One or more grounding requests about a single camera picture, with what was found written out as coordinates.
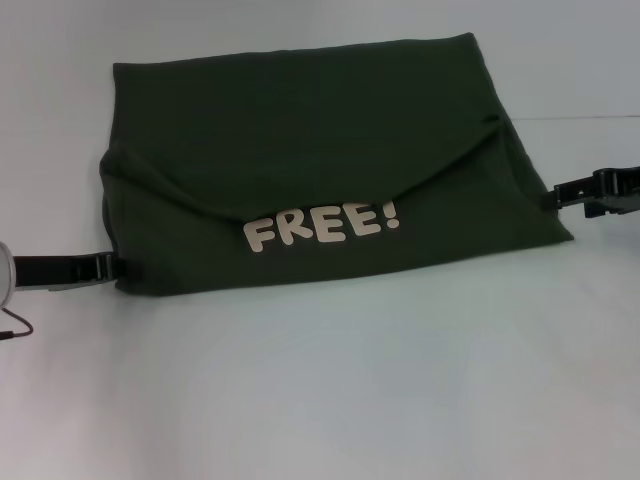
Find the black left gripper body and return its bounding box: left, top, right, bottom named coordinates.
left=12, top=252, right=114, bottom=292

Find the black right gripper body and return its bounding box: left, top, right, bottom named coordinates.
left=582, top=165, right=640, bottom=218

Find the dark green shirt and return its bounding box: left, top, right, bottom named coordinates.
left=98, top=32, right=575, bottom=297

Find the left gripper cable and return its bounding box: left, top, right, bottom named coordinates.
left=0, top=305, right=35, bottom=344

